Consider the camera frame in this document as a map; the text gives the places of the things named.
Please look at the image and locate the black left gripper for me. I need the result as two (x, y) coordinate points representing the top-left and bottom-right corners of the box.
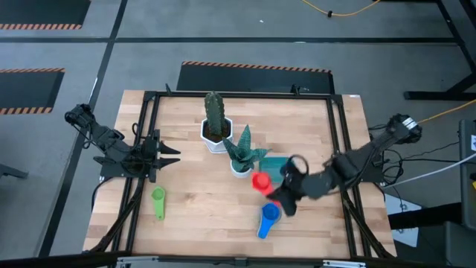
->
(143, 129), (182, 184)

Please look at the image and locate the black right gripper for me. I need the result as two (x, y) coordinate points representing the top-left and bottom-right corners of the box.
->
(266, 163), (335, 218)

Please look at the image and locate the red measuring cup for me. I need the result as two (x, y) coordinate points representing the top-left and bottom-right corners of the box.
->
(251, 170), (280, 206)

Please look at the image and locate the blue measuring cup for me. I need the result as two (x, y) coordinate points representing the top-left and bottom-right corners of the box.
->
(256, 202), (283, 240)

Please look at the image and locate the green measuring cup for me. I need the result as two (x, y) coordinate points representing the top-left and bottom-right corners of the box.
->
(149, 185), (167, 222)

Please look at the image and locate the teal plastic basket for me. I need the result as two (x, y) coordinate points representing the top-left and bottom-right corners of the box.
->
(258, 156), (295, 184)

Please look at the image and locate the white angular plant pot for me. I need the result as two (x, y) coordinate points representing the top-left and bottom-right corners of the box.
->
(199, 115), (235, 155)

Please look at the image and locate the white round plant pot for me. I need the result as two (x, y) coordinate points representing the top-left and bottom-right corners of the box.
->
(229, 159), (255, 179)

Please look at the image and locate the striped green snake plant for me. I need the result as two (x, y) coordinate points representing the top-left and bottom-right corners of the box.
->
(222, 124), (272, 173)

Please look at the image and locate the tall green cactus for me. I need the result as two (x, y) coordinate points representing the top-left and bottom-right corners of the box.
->
(203, 91), (227, 138)

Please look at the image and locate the black hazard-striped floor mat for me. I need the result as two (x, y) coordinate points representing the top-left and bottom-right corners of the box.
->
(0, 0), (92, 31)
(176, 60), (335, 95)
(0, 68), (66, 115)

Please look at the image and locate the grey furniture leg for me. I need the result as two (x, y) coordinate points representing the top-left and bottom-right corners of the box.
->
(0, 163), (29, 180)

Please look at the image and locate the grey cabinet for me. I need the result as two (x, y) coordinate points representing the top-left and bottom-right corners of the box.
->
(459, 118), (476, 232)

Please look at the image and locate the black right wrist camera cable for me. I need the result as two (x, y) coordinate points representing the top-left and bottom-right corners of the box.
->
(285, 154), (310, 176)

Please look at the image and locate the black aluminium table frame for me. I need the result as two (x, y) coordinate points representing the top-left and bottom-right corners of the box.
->
(87, 83), (398, 268)

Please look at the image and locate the grey cable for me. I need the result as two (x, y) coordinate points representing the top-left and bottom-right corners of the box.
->
(386, 152), (476, 189)

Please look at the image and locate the black desk leg frame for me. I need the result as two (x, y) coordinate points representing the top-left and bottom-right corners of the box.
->
(403, 0), (476, 101)

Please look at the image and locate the yellow floor cable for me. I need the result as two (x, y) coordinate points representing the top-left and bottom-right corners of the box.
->
(300, 0), (382, 19)

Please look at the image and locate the yellow extension cord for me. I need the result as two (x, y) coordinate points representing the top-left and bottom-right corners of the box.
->
(418, 98), (476, 126)

